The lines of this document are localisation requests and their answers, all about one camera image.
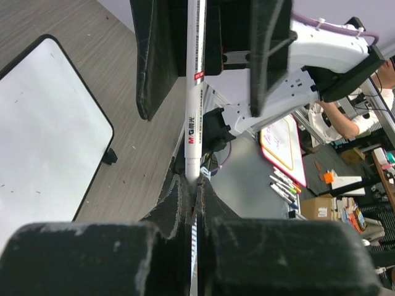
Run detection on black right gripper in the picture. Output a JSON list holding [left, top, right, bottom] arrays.
[[130, 0, 297, 121]]

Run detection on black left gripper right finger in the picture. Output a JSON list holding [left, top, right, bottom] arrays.
[[197, 176, 381, 295]]

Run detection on markers on floor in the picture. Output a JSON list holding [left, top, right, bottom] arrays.
[[268, 170, 300, 210]]

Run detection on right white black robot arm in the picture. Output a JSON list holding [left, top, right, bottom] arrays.
[[130, 1, 384, 158]]

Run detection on white marker with magenta cap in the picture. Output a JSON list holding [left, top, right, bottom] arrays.
[[184, 0, 207, 296]]

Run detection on red framed whiteboard on floor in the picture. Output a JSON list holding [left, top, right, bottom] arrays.
[[259, 115, 307, 187]]

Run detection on small white whiteboard black frame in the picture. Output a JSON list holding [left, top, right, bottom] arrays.
[[1, 34, 117, 245]]

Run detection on cardboard box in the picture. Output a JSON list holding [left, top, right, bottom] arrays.
[[300, 194, 333, 221]]

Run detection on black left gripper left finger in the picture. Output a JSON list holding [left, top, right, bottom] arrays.
[[1, 176, 191, 295]]

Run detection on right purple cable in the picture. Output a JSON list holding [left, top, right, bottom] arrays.
[[291, 11, 380, 47]]

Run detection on seated person white shirt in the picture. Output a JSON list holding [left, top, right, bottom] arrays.
[[308, 57, 394, 144]]

